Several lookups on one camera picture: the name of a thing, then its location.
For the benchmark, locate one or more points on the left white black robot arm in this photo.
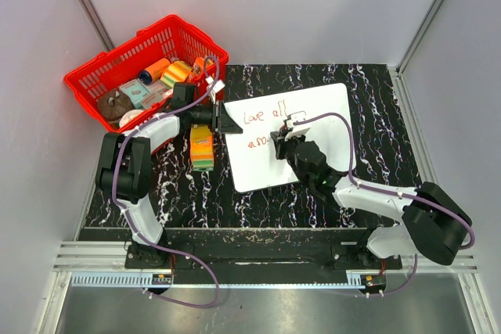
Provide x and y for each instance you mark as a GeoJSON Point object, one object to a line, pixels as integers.
{"type": "Point", "coordinates": [125, 165]}

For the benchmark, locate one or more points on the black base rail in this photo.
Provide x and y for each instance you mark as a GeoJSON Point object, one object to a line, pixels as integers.
{"type": "Point", "coordinates": [337, 248]}

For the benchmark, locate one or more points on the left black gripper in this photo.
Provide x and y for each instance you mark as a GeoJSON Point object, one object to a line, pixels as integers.
{"type": "Point", "coordinates": [222, 123]}

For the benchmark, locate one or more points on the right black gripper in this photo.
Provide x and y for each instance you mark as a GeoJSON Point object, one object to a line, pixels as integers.
{"type": "Point", "coordinates": [281, 144]}

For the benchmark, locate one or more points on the stacked colourful sponge pack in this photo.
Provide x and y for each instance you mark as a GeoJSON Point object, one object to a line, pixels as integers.
{"type": "Point", "coordinates": [201, 148]}

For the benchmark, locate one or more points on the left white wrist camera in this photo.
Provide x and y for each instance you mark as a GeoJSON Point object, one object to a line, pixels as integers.
{"type": "Point", "coordinates": [214, 86]}

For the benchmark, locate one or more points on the orange snack box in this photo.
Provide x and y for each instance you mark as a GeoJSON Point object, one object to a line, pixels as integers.
{"type": "Point", "coordinates": [200, 65]}

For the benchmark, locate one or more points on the white round container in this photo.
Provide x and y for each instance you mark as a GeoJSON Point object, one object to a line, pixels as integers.
{"type": "Point", "coordinates": [129, 116]}

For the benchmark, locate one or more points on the pink white packet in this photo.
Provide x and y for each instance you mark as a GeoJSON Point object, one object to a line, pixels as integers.
{"type": "Point", "coordinates": [158, 92]}

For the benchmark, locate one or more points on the teal small box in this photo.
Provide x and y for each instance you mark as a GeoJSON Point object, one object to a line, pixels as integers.
{"type": "Point", "coordinates": [135, 91]}

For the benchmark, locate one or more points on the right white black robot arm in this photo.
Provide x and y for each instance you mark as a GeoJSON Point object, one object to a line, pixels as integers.
{"type": "Point", "coordinates": [428, 221]}

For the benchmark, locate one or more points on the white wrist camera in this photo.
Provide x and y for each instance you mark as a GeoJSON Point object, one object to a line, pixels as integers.
{"type": "Point", "coordinates": [214, 86]}
{"type": "Point", "coordinates": [295, 125]}

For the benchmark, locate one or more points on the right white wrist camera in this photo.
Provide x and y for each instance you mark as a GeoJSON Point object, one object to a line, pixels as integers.
{"type": "Point", "coordinates": [295, 125]}

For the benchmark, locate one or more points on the red plastic shopping basket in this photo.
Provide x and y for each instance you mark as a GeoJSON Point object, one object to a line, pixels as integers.
{"type": "Point", "coordinates": [170, 37]}

